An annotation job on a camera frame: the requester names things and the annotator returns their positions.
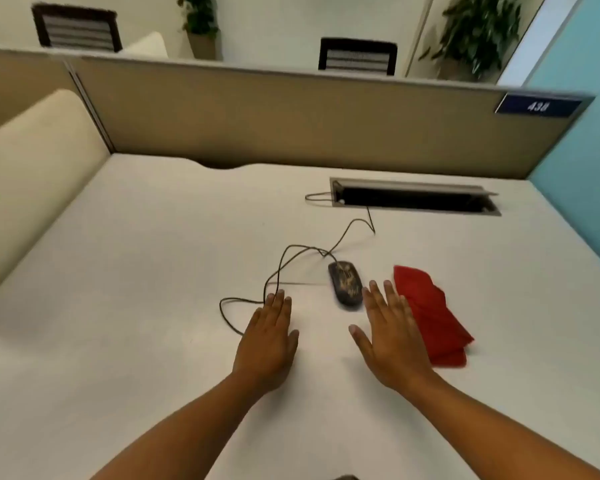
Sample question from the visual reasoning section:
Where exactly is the person's right hand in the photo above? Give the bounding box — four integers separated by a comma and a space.
348, 278, 443, 395

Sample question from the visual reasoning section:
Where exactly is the person's left hand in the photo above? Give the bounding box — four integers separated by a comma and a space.
231, 288, 301, 395

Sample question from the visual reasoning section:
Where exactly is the red cloth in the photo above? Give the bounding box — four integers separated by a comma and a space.
393, 265, 476, 369

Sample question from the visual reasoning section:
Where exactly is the black computer mouse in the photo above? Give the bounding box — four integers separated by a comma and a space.
327, 260, 365, 311

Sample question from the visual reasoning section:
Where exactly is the person's left forearm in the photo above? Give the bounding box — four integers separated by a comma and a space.
89, 369, 281, 480

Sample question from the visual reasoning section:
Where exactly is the person's right forearm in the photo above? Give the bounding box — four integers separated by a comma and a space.
395, 369, 600, 480

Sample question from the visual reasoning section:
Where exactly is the wide beige partition panel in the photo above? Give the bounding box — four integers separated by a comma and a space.
65, 54, 596, 181

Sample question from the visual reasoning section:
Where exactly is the blue number sign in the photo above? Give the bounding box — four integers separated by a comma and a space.
495, 93, 583, 117

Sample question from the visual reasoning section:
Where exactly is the black office chair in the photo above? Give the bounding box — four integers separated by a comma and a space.
31, 2, 123, 54
317, 37, 399, 77

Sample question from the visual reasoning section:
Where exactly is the cream rounded divider panel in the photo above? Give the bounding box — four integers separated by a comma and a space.
0, 88, 112, 308
117, 31, 170, 59

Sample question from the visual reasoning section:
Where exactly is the small potted plant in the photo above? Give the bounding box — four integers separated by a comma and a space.
176, 0, 223, 61

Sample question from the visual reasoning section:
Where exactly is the large potted plant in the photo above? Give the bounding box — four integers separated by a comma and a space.
419, 0, 533, 83

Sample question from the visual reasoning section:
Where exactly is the narrow beige partition panel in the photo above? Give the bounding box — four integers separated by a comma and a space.
0, 42, 76, 141

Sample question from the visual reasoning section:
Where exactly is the black mouse cable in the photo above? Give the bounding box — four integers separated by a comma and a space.
219, 191, 377, 337

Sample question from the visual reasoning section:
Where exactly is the grey desk cable tray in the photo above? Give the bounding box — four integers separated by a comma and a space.
329, 177, 502, 217

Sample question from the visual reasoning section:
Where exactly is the grey metal partition post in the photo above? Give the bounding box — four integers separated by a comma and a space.
62, 59, 116, 155

